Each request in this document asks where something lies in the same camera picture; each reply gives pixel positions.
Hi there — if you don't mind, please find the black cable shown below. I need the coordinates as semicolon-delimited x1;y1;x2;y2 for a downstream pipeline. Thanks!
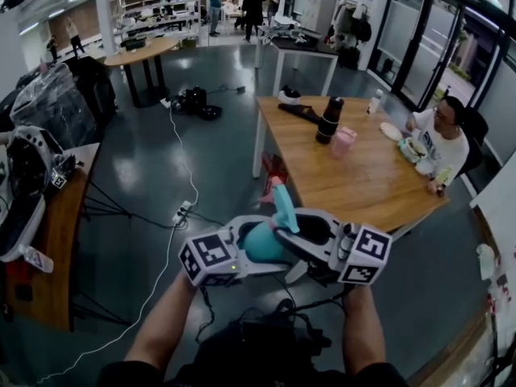
82;198;227;233

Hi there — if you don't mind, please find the white cable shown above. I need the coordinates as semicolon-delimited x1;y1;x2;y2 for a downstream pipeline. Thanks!
23;102;201;385

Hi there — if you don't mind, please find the curved wooden desk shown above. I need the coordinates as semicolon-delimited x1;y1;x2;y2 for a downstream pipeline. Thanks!
4;142;102;333

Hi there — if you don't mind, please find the food bowl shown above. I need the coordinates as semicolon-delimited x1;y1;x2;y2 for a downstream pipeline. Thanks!
397;136;429;164

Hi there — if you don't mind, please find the tall black bottle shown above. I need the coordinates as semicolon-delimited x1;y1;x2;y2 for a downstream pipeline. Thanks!
314;95;346;145

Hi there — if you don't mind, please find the black-topped white table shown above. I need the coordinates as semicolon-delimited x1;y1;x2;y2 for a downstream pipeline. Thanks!
256;33;340;97

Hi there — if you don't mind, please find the small white bottle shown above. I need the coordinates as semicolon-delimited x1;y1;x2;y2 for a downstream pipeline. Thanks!
365;88;385;117

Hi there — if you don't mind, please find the white and black device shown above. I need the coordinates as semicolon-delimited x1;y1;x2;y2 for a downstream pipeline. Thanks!
0;124;78;264

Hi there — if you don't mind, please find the white power strip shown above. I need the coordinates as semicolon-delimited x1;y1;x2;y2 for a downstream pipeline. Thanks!
172;200;193;224

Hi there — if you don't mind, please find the flat bread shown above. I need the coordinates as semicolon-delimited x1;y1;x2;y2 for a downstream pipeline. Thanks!
379;121;405;142

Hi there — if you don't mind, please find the white shelving unit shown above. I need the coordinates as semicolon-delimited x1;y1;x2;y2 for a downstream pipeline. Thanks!
109;0;202;48

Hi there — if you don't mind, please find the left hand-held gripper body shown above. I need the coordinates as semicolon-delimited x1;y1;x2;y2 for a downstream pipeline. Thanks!
178;214;292;288

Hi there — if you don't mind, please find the round wooden table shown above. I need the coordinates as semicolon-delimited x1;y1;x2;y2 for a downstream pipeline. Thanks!
103;35;181;109

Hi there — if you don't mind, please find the clear plastic bottle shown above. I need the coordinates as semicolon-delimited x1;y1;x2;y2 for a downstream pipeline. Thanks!
17;244;55;274

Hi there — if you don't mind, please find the rectangular wooden table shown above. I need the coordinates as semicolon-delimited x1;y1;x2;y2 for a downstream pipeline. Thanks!
252;94;451;234

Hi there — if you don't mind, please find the flat black bag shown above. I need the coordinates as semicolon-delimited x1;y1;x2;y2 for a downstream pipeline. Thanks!
277;102;324;125

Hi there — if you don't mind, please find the red stool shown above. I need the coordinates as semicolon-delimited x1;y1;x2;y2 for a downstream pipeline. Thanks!
260;150;290;185

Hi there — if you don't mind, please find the black office chair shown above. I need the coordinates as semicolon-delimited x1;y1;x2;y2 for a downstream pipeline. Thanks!
457;106;489;179

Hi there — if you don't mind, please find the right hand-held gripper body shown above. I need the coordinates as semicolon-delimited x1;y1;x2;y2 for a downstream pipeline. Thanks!
295;207;393;286

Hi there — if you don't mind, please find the black and white cap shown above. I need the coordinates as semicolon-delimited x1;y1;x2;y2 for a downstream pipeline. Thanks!
278;84;303;105

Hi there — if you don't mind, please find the black tripod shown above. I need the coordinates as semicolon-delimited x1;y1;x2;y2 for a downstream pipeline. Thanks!
74;178;135;327

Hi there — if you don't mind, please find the black bag with cables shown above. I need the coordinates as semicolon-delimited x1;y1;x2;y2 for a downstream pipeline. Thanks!
170;86;223;121

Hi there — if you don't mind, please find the coat rack with bags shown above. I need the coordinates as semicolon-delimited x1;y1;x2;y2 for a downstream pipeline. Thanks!
328;0;372;71

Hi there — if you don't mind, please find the person's black clothing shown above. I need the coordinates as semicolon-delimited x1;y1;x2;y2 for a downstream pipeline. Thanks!
96;296;408;387

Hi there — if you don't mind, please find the pink cup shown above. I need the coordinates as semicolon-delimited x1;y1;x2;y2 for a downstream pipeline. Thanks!
331;127;358;160

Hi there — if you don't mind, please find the person's right forearm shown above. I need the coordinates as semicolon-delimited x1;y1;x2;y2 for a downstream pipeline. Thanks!
342;283;389;375

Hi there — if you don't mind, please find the plastic-wrapped black equipment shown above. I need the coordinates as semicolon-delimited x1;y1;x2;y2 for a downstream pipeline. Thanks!
8;61;101;149

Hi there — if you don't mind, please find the person's left forearm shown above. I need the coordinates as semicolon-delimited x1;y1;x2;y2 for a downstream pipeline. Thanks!
123;271;199;373

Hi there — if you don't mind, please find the teal spray bottle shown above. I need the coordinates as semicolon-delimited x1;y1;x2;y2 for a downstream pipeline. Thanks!
240;221;285;264

